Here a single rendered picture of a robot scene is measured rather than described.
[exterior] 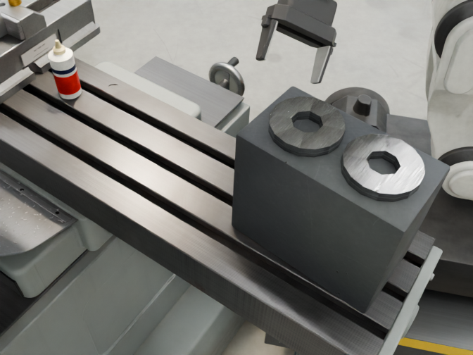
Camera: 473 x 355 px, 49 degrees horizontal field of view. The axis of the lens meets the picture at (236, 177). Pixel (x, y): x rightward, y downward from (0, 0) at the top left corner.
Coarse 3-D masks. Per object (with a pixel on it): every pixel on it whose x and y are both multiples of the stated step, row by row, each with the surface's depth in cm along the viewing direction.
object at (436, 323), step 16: (432, 304) 125; (448, 304) 125; (464, 304) 125; (416, 320) 122; (432, 320) 122; (448, 320) 123; (464, 320) 123; (416, 336) 120; (432, 336) 120; (448, 336) 120; (464, 336) 120; (400, 352) 128; (416, 352) 126; (432, 352) 123; (448, 352) 121; (464, 352) 119
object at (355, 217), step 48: (288, 96) 66; (240, 144) 62; (288, 144) 59; (336, 144) 59; (384, 144) 59; (240, 192) 68; (288, 192) 61; (336, 192) 56; (384, 192) 54; (432, 192) 56; (288, 240) 68; (336, 240) 61; (384, 240) 55; (336, 288) 67
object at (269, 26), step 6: (264, 18) 79; (264, 24) 78; (270, 24) 78; (276, 24) 78; (264, 30) 79; (270, 30) 78; (264, 36) 79; (270, 36) 78; (264, 42) 78; (270, 42) 78; (258, 48) 79; (264, 48) 78; (258, 54) 79; (264, 54) 78; (258, 60) 80; (264, 60) 79
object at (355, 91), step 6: (342, 90) 147; (348, 90) 146; (354, 90) 146; (360, 90) 145; (366, 90) 146; (372, 90) 147; (330, 96) 150; (336, 96) 147; (342, 96) 146; (372, 96) 145; (378, 96) 146; (330, 102) 148; (384, 102) 147
